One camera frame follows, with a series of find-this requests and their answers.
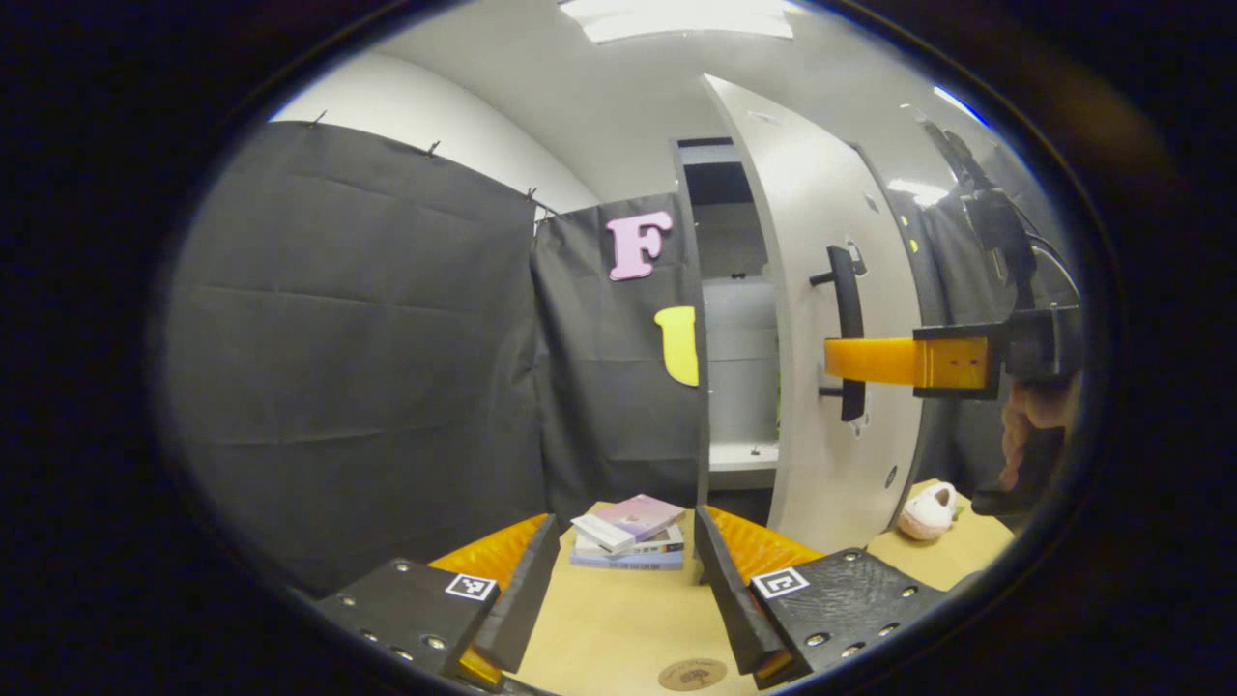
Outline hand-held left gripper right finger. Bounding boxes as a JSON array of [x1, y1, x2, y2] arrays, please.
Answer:
[[693, 505, 953, 689]]

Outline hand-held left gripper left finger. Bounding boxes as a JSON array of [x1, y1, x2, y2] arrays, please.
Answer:
[[314, 512, 563, 689]]

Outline black cabinet door handle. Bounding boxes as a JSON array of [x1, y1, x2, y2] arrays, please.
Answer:
[[810, 245, 868, 423]]

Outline round cork coaster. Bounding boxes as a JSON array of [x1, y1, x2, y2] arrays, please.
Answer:
[[658, 658, 729, 692]]

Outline grey cabinet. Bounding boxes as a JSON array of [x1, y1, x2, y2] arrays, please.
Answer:
[[670, 135, 786, 528]]

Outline white book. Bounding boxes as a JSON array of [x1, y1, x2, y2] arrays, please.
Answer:
[[599, 527, 687, 558]]

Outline blue book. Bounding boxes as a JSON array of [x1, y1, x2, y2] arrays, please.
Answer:
[[570, 546, 687, 571]]

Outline pink book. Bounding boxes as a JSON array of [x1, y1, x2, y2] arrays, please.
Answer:
[[570, 494, 687, 554]]

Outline pink white plush toy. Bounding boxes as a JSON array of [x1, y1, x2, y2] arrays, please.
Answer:
[[896, 481, 961, 542]]

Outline small ceiling light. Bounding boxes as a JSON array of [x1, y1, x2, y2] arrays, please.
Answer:
[[887, 177, 950, 207]]

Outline long ceiling light strip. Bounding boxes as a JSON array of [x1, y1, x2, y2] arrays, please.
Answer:
[[933, 85, 992, 127]]

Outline large ceiling light panel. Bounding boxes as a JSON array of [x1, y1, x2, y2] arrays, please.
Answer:
[[559, 0, 795, 44]]

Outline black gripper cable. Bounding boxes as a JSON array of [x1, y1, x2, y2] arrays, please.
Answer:
[[1024, 220, 1083, 303]]

